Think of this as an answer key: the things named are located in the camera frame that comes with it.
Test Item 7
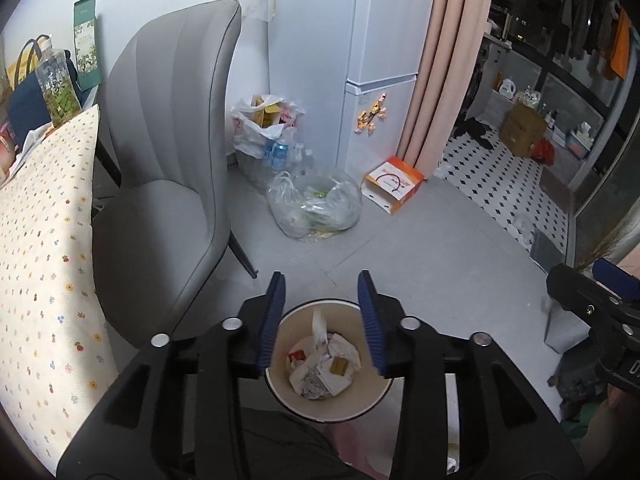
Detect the white refrigerator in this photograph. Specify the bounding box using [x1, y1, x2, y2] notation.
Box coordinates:
[268, 0, 433, 180]

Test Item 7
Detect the white tissue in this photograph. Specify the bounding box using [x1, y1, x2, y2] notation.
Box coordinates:
[292, 310, 361, 400]

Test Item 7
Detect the green tall carton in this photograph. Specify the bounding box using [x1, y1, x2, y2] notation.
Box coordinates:
[73, 0, 102, 91]

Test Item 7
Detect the white trash bin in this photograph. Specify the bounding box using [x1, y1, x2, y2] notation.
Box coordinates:
[266, 299, 393, 424]

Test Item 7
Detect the grey upholstered chair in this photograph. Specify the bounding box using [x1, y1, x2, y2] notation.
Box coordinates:
[92, 0, 242, 348]

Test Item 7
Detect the small brown cardboard box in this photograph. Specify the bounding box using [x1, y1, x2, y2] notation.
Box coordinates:
[330, 356, 350, 377]

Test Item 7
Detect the plastic bottle with green contents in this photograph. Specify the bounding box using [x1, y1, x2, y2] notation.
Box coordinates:
[35, 49, 81, 128]

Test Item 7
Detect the white trash bag with boxes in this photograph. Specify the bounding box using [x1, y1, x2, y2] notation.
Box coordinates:
[231, 94, 305, 193]

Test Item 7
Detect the red white wrapper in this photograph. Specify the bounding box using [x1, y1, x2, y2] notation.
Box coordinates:
[288, 349, 307, 370]

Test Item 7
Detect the pink curtain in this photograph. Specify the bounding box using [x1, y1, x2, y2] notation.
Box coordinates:
[397, 0, 490, 179]

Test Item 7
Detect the floral cream tablecloth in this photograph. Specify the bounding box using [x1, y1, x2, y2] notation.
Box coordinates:
[1, 106, 118, 471]

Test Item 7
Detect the navy lunch bag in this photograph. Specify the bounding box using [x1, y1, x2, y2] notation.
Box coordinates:
[8, 35, 80, 151]

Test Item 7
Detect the white cloth on table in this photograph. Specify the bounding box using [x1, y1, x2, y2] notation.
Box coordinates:
[10, 124, 51, 177]

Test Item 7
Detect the clear plastic bag on floor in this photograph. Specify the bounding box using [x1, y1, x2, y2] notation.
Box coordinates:
[266, 168, 362, 240]

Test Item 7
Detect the printed paper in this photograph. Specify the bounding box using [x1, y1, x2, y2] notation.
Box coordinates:
[288, 365, 341, 400]

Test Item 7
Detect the orange white box on floor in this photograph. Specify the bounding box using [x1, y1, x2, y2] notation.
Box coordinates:
[361, 157, 424, 214]

